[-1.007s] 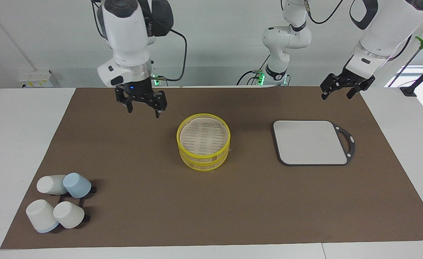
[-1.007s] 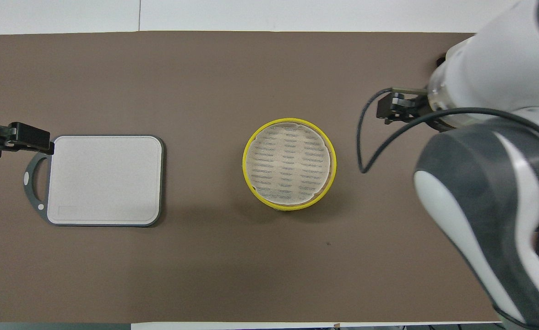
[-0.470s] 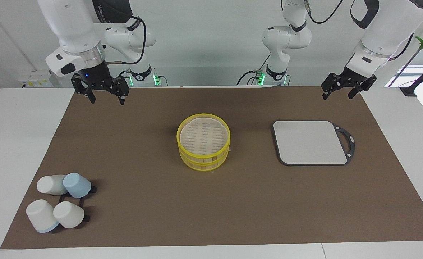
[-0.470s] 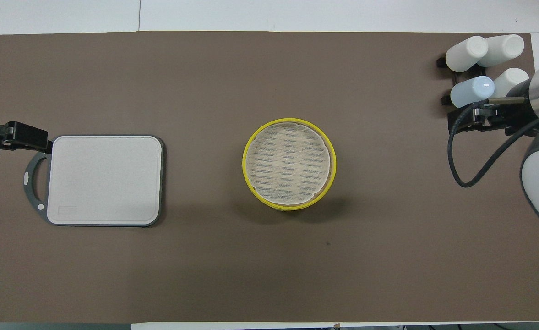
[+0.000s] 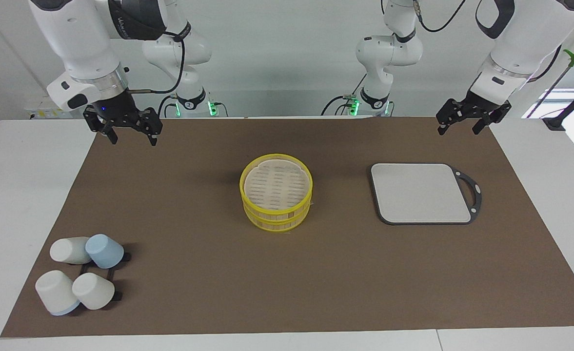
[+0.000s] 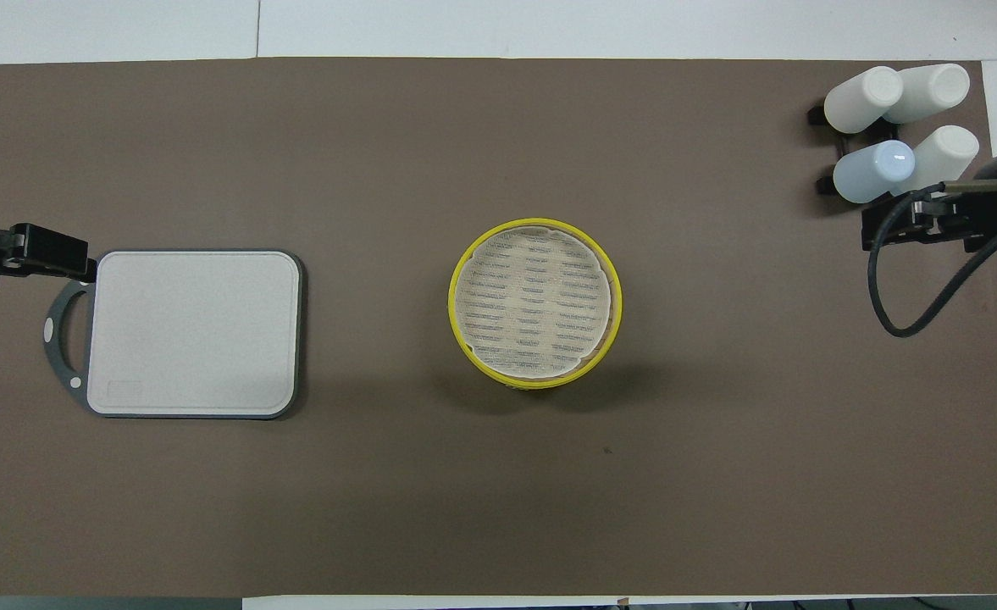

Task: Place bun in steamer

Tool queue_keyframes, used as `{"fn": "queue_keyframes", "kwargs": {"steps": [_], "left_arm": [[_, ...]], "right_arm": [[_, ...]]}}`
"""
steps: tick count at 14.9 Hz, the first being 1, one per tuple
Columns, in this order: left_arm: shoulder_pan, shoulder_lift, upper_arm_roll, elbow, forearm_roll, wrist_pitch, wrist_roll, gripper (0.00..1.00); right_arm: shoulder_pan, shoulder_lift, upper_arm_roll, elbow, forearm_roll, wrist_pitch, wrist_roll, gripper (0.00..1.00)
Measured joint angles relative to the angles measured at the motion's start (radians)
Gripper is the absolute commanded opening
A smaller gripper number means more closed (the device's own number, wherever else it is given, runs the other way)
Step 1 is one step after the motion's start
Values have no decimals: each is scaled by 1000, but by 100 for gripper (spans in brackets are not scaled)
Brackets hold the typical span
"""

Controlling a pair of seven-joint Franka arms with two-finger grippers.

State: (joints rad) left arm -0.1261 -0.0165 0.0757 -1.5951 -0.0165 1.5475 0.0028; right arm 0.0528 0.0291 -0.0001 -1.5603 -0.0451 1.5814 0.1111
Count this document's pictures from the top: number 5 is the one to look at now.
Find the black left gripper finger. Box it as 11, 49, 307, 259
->
436, 98, 464, 136
472, 100, 512, 135

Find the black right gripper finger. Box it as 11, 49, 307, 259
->
82, 107, 119, 146
138, 108, 163, 147

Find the yellow bamboo steamer basket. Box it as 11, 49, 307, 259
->
239, 154, 314, 233

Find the white labelled box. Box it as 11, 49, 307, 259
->
23, 97, 75, 120

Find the light blue cup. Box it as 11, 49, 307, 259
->
85, 234, 125, 269

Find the plain white cup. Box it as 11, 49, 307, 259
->
72, 273, 116, 311
49, 237, 92, 265

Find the brown table mat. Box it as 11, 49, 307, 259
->
0, 116, 574, 338

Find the black cup rack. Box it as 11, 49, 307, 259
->
77, 251, 132, 302

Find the white cup blue rim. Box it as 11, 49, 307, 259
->
35, 270, 81, 316

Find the black base cable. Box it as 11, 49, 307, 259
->
158, 95, 178, 117
320, 73, 368, 117

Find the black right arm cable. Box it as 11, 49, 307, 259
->
125, 28, 186, 95

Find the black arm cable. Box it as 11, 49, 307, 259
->
415, 0, 563, 83
125, 28, 186, 95

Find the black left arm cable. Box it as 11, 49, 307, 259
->
415, 0, 563, 83

